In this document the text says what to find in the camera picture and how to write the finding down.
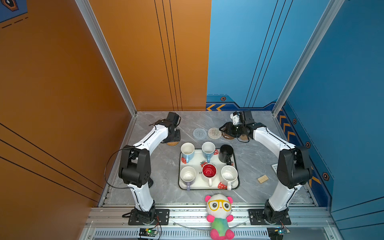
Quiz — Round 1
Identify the blue mug back left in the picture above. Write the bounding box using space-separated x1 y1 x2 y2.
181 143 195 164

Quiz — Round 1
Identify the white mug front right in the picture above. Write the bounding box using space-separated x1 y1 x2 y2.
220 166 238 191

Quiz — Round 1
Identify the grey blue rope coaster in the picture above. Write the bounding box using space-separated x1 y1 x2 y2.
193 128 208 140

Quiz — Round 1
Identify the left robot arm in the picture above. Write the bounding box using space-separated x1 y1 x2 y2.
118 112 181 224

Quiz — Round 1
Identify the black mug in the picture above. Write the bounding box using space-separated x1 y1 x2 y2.
219 145 234 166

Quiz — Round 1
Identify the red interior mug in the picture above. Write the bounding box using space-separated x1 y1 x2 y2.
202 164 218 188

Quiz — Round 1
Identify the right circuit board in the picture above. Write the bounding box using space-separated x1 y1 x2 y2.
267 228 290 240

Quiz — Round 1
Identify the multicolour woven coaster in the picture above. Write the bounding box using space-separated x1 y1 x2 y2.
208 128 222 140

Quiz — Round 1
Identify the blue mug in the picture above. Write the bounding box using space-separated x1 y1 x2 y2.
202 142 216 163
181 143 195 164

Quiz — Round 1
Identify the white strawberry serving tray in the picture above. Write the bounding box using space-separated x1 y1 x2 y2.
179 149 240 191

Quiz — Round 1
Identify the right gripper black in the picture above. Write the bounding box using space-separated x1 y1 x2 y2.
218 122 246 138

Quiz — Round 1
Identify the plush panda toy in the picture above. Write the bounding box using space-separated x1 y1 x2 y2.
205 194 235 240

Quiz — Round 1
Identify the white mug purple handle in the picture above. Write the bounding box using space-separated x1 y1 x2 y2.
180 166 197 191

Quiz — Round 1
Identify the cork paw print coaster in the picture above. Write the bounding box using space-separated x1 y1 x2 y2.
240 135 250 143

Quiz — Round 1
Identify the blue mug back middle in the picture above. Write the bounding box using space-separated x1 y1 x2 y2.
202 142 216 163

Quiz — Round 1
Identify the small wooden block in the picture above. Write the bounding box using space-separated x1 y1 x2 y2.
258 175 269 184

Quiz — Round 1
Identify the left green circuit board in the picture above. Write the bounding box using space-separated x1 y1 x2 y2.
138 228 160 240

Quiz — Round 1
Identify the dark brown wooden coaster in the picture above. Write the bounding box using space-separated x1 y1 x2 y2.
222 133 235 140

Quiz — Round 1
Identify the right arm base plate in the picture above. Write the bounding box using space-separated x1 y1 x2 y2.
248 209 292 225

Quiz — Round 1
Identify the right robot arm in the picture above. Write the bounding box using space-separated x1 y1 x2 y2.
219 111 313 225

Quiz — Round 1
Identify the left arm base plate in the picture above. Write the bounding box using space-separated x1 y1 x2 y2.
128 209 170 226

